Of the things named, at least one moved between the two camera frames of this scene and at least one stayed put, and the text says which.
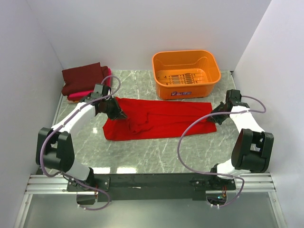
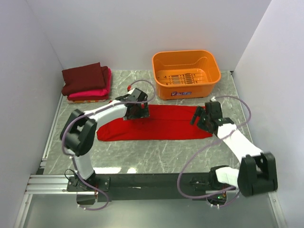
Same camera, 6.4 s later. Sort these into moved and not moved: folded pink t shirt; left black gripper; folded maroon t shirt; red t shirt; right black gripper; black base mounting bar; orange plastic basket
Moved: red t shirt; left black gripper; right black gripper
Not moved: black base mounting bar; folded maroon t shirt; orange plastic basket; folded pink t shirt
